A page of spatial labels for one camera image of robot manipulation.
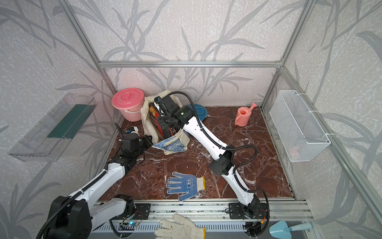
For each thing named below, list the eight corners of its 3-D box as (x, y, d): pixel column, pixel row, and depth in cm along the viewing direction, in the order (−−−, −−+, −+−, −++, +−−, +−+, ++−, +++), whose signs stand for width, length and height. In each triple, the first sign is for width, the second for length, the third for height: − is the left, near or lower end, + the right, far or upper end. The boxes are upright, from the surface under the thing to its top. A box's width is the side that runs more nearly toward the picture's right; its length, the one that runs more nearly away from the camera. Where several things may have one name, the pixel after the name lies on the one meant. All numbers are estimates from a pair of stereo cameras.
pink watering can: (231, 125, 111) (234, 115, 103) (241, 109, 122) (244, 99, 113) (243, 130, 108) (247, 120, 99) (252, 114, 118) (256, 104, 110)
